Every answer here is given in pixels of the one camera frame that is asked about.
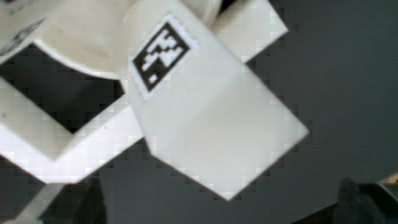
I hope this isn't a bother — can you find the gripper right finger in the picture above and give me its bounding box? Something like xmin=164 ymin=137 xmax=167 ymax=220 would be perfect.
xmin=292 ymin=179 xmax=398 ymax=224

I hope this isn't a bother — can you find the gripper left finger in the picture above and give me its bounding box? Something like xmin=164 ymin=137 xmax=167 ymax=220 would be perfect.
xmin=11 ymin=176 xmax=111 ymax=224

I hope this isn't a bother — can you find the white stool leg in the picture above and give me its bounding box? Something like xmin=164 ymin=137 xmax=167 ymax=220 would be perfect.
xmin=0 ymin=0 xmax=57 ymax=63
xmin=114 ymin=0 xmax=308 ymax=200

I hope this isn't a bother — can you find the white round stool seat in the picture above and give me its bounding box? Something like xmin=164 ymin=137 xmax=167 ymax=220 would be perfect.
xmin=36 ymin=0 xmax=221 ymax=81

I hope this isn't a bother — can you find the white U-shaped fence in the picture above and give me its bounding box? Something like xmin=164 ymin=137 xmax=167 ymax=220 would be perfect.
xmin=0 ymin=0 xmax=292 ymax=186

